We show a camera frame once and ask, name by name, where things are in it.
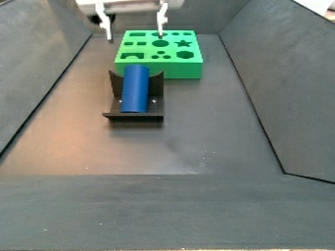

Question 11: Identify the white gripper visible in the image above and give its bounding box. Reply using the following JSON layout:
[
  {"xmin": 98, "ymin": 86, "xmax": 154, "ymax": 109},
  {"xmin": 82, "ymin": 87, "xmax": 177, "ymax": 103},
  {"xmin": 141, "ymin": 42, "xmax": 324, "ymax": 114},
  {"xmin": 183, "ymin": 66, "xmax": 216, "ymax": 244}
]
[{"xmin": 74, "ymin": 0, "xmax": 184, "ymax": 41}]

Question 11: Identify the blue oval cylinder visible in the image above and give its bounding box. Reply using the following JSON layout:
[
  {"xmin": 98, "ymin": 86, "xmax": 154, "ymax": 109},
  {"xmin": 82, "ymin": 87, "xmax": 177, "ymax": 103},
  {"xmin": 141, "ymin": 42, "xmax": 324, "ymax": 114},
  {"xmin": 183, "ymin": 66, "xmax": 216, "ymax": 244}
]
[{"xmin": 120, "ymin": 65, "xmax": 149, "ymax": 113}]

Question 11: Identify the black cradle fixture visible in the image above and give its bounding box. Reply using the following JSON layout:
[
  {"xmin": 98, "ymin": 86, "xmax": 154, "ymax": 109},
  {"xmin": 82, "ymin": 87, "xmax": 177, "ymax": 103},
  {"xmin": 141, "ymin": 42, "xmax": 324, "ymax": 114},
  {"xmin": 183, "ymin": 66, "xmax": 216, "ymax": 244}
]
[{"xmin": 101, "ymin": 66, "xmax": 164, "ymax": 122}]

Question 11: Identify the green shape sorter block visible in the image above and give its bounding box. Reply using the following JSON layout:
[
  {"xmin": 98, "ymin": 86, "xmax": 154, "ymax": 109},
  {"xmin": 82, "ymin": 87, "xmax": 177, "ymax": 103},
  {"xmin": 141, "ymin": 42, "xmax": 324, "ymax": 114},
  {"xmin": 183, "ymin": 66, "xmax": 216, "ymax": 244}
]
[{"xmin": 113, "ymin": 30, "xmax": 203, "ymax": 79}]

